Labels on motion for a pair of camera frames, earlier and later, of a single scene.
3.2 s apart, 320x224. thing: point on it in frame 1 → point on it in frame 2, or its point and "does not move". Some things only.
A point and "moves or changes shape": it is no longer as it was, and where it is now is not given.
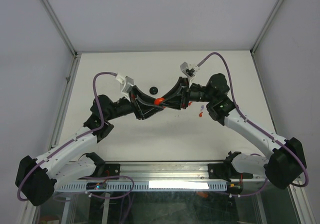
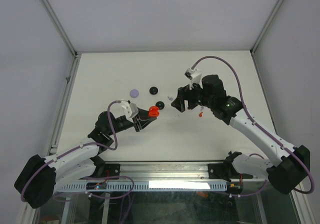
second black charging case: x=153 y=90 does not move
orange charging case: x=157 y=101 moves or changes shape
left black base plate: x=112 y=170 does not move
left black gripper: x=141 y=110 → x=143 y=115
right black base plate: x=219 y=171 does not move
